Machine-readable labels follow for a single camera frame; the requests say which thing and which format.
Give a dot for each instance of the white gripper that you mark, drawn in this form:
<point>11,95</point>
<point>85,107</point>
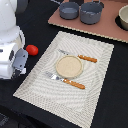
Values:
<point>13,57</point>

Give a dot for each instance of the red sausage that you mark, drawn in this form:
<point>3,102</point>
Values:
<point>32,50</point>

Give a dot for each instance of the grey frying pan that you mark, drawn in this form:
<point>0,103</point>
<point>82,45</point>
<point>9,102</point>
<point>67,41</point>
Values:
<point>69,10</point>

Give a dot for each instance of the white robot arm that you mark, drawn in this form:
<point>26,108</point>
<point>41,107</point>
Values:
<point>8,11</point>

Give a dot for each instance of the brown stove board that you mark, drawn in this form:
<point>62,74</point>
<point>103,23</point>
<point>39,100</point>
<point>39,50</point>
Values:
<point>106,27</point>

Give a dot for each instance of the round beige plate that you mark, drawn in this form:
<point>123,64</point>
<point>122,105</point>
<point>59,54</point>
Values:
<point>69,66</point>

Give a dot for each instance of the grey cooking pot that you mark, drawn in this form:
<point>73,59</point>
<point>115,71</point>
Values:
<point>90,12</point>

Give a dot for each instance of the beige bowl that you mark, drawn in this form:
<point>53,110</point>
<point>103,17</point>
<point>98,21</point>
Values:
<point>123,14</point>

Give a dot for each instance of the fork with wooden handle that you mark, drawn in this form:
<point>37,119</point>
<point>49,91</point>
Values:
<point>55,77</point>

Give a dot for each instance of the knife with wooden handle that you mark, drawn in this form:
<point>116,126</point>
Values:
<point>80,56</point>

